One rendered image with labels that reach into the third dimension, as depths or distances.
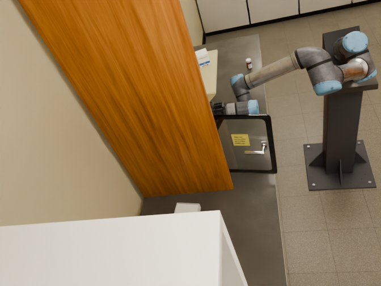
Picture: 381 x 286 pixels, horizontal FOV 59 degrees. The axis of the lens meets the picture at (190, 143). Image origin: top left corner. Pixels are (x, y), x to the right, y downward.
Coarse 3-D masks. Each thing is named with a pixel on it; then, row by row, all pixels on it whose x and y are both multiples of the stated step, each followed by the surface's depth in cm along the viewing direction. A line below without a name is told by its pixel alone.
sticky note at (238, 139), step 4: (232, 136) 153; (236, 136) 152; (240, 136) 151; (244, 136) 151; (232, 140) 155; (236, 140) 154; (240, 140) 153; (244, 140) 153; (248, 140) 152; (236, 144) 156; (240, 144) 155; (244, 144) 155; (248, 144) 154
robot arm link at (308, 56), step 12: (300, 48) 157; (312, 48) 154; (288, 60) 159; (300, 60) 156; (312, 60) 152; (252, 72) 170; (264, 72) 165; (276, 72) 163; (288, 72) 162; (240, 84) 172; (252, 84) 170
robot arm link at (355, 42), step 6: (348, 36) 178; (354, 36) 178; (360, 36) 177; (366, 36) 177; (342, 42) 182; (348, 42) 178; (354, 42) 177; (360, 42) 177; (366, 42) 176; (342, 48) 184; (348, 48) 178; (354, 48) 177; (360, 48) 177; (366, 48) 179; (342, 54) 191; (348, 54) 182; (354, 54) 179; (360, 54) 178
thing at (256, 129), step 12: (216, 120) 147; (228, 120) 146; (240, 120) 144; (252, 120) 142; (264, 120) 140; (228, 132) 151; (240, 132) 149; (252, 132) 148; (264, 132) 146; (228, 144) 157; (252, 144) 153; (228, 156) 164; (240, 156) 162; (252, 156) 160; (264, 156) 158; (228, 168) 171; (240, 168) 169; (252, 168) 167; (264, 168) 164; (276, 168) 162
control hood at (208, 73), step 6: (210, 54) 157; (216, 54) 156; (210, 60) 154; (216, 60) 153; (210, 66) 150; (216, 66) 150; (204, 72) 149; (210, 72) 148; (216, 72) 147; (204, 78) 146; (210, 78) 144; (216, 78) 144; (204, 84) 143; (210, 84) 142; (216, 84) 142; (210, 90) 139; (210, 96) 139
